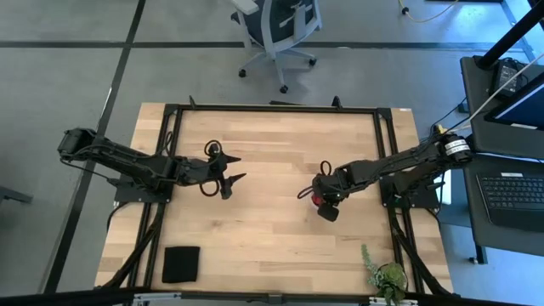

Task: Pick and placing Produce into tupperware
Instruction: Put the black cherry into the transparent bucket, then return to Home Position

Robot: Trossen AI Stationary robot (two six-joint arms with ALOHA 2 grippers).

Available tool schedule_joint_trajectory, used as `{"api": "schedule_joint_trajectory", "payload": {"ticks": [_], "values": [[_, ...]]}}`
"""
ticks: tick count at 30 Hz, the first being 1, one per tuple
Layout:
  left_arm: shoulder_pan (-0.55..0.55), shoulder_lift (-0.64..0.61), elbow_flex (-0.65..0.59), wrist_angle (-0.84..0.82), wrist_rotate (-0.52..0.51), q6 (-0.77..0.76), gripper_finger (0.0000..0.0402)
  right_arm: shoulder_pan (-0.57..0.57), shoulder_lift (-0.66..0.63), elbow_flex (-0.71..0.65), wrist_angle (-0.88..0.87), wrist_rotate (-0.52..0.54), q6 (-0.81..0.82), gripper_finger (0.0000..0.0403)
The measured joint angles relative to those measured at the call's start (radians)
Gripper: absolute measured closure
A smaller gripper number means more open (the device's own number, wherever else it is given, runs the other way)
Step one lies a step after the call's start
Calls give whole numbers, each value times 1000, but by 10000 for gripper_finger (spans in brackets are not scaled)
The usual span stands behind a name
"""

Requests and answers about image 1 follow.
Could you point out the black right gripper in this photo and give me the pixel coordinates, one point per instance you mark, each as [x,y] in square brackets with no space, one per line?
[333,185]

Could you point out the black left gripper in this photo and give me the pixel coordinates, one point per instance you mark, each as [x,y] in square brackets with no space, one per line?
[208,170]

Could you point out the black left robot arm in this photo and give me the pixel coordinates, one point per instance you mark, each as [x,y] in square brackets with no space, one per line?
[127,159]

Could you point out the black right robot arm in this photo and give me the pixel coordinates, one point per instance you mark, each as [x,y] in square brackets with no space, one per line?
[395,163]

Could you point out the black square cloth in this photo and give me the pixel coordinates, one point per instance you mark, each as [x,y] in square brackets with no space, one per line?
[180,264]

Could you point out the green artificial plant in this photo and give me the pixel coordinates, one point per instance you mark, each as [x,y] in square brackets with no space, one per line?
[393,276]

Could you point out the white grey office chair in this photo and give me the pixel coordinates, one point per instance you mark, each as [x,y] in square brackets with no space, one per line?
[272,25]

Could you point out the dark grey side desk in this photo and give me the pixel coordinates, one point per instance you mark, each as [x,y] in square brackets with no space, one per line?
[531,242]
[476,106]

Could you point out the black laptop keyboard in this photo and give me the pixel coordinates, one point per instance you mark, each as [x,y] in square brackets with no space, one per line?
[514,195]

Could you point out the black power adapter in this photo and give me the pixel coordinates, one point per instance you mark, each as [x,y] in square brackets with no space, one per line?
[506,74]

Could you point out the black computer monitor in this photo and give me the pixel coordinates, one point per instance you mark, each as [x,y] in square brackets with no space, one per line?
[525,110]

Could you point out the black rig bar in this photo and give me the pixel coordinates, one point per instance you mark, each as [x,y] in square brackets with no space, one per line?
[64,297]

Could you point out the grey metal leg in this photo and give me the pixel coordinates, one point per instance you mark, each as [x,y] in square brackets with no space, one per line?
[13,194]

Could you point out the black metal pole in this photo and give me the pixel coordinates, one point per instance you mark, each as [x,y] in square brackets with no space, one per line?
[510,36]

